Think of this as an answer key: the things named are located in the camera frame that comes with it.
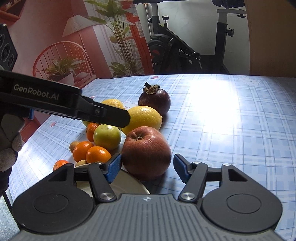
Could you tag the black exercise bike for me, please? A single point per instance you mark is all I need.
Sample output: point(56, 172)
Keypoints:
point(195, 23)

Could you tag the blue plaid tablecloth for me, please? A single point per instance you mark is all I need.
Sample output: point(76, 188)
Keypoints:
point(248, 121)

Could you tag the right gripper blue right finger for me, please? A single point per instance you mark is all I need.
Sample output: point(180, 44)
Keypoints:
point(193, 175)

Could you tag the orange mandarin far left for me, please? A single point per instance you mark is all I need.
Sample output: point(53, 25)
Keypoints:
point(59, 163)

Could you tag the orange mandarin front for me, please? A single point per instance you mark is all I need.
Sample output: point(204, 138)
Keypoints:
point(81, 149)

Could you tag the large yellow lemon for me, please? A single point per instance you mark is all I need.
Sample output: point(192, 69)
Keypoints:
point(114, 102)

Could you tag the grey gloved hand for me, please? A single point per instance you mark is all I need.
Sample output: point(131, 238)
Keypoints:
point(11, 144)

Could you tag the small brown fruit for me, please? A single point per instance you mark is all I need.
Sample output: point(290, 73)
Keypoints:
point(73, 145)

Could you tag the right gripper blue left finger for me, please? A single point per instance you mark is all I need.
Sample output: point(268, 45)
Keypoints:
point(101, 176)

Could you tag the dark purple mangosteen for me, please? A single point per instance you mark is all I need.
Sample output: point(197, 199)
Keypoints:
point(155, 97)

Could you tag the yellow plate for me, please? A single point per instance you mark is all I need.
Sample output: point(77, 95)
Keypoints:
point(124, 183)

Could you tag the green apple near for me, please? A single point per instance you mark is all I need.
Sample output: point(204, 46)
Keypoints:
point(108, 137)

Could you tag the small orange mandarin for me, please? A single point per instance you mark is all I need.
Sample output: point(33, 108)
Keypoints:
point(90, 129)

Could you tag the wooden wardrobe panel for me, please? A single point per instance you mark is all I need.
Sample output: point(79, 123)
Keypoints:
point(271, 37)

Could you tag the orange mandarin right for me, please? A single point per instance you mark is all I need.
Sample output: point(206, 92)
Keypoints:
point(97, 154)

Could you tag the red apple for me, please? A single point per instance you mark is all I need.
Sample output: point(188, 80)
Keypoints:
point(146, 154)

